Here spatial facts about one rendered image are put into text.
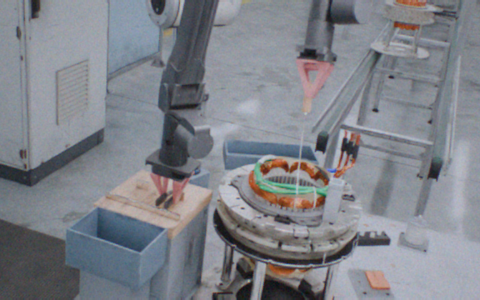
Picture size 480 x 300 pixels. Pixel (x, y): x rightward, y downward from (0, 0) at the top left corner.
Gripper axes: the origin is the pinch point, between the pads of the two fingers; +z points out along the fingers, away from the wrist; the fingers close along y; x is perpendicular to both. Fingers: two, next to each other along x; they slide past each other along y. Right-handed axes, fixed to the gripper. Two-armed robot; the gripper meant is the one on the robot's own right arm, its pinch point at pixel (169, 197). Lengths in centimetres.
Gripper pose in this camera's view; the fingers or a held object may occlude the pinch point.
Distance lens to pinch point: 130.7
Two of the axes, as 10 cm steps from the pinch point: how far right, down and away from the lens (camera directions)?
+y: 9.2, 2.8, -2.8
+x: 3.7, -3.7, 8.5
